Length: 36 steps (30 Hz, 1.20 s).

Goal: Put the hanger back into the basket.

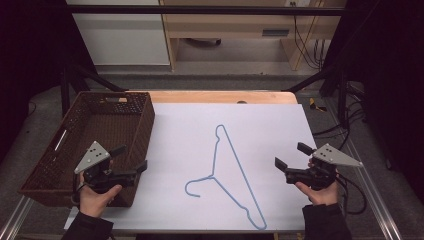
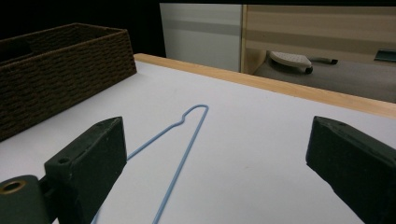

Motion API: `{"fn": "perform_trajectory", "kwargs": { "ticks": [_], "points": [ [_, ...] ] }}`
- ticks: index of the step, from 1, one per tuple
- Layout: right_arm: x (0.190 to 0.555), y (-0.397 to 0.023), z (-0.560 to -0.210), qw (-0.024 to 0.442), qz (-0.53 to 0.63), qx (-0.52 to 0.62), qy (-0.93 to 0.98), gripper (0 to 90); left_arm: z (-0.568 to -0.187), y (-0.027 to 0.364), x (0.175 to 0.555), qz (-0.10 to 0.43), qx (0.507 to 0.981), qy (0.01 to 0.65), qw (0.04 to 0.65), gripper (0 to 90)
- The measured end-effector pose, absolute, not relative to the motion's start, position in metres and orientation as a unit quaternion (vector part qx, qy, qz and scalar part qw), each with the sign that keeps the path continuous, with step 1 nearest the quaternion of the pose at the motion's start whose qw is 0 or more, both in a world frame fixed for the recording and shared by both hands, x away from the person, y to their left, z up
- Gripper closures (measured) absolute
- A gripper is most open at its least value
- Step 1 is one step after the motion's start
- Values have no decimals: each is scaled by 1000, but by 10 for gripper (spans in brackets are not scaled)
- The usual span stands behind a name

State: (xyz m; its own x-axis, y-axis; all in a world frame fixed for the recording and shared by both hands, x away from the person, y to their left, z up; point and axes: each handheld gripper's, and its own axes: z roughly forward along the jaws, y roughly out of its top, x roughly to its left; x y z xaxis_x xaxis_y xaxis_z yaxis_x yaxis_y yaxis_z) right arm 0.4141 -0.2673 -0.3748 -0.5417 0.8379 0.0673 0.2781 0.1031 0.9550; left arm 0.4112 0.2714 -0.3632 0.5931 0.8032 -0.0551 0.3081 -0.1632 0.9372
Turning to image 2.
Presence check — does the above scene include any white cabinet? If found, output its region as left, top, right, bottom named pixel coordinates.
left=159, top=3, right=243, bottom=73

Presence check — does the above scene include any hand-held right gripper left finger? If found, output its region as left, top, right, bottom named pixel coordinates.
left=44, top=116, right=128, bottom=224

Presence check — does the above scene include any blue wire clothes hanger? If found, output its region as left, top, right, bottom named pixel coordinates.
left=91, top=104, right=210, bottom=224

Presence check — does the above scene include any white wheeled base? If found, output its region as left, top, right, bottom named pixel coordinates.
left=269, top=50, right=339, bottom=75

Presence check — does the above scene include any light wooden shelf unit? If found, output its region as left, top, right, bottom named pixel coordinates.
left=240, top=4, right=396, bottom=104

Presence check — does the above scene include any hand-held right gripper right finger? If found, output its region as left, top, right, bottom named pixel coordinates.
left=305, top=116, right=396, bottom=224

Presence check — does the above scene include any brown woven basket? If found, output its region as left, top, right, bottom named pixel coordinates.
left=0, top=22, right=138, bottom=143

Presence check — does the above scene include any dark green flat object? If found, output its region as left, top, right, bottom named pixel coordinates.
left=374, top=49, right=396, bottom=63

